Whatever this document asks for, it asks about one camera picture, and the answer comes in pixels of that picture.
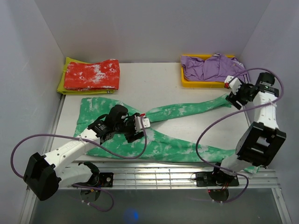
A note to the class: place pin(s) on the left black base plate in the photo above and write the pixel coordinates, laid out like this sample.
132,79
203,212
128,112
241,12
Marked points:
106,179

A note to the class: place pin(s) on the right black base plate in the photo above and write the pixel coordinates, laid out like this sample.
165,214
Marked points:
212,179

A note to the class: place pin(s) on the aluminium rail frame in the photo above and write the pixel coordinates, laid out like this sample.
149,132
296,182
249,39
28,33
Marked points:
142,174

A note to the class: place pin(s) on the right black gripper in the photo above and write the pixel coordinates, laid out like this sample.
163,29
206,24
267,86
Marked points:
232,99

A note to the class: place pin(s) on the yellow folded trousers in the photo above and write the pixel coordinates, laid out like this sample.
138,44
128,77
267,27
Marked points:
63,91

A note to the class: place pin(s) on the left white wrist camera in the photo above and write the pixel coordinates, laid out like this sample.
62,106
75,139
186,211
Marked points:
141,122

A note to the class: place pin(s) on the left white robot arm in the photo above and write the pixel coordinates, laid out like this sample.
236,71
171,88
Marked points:
45,174

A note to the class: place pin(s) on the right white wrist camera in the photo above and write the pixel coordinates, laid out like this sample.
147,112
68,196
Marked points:
232,83

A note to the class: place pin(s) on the yellow plastic tray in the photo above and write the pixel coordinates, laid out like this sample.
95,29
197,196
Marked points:
186,83

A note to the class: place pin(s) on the green tie-dye trousers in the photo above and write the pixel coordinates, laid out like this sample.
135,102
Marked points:
158,146

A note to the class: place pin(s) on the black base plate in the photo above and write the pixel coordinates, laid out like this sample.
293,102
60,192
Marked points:
212,179
106,179

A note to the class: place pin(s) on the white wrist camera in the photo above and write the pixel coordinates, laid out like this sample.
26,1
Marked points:
141,122
232,83

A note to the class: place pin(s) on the red tie-dye folded trousers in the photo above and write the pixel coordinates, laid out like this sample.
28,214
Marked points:
92,76

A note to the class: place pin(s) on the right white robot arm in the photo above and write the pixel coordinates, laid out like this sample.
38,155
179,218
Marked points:
261,142

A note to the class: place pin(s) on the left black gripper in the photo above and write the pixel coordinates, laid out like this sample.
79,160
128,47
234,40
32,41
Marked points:
131,137

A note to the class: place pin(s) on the purple trousers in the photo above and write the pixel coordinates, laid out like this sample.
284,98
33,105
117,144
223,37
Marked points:
215,68

